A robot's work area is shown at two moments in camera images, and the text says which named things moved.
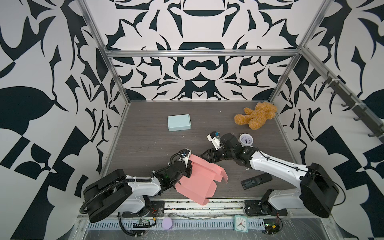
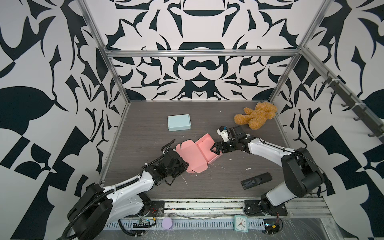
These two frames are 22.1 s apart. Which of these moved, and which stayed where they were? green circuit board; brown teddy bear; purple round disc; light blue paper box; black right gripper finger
Moved: black right gripper finger
Stayed: light blue paper box; purple round disc; green circuit board; brown teddy bear
